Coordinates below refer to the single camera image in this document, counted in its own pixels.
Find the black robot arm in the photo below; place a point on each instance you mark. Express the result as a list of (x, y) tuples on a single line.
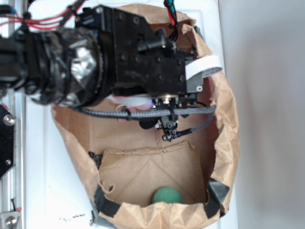
[(91, 55)]

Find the aluminium frame rail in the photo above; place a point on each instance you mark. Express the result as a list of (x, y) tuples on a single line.
[(12, 204)]

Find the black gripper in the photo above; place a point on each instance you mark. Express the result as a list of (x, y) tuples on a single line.
[(136, 59)]

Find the brown paper bag tray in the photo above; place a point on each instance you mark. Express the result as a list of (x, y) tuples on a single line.
[(121, 166)]

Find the green textured ball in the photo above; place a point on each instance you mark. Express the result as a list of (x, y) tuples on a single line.
[(167, 195)]

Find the black mounting plate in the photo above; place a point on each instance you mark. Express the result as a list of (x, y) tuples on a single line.
[(7, 137)]

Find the pink plush bunny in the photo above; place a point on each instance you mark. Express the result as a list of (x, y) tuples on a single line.
[(132, 103)]

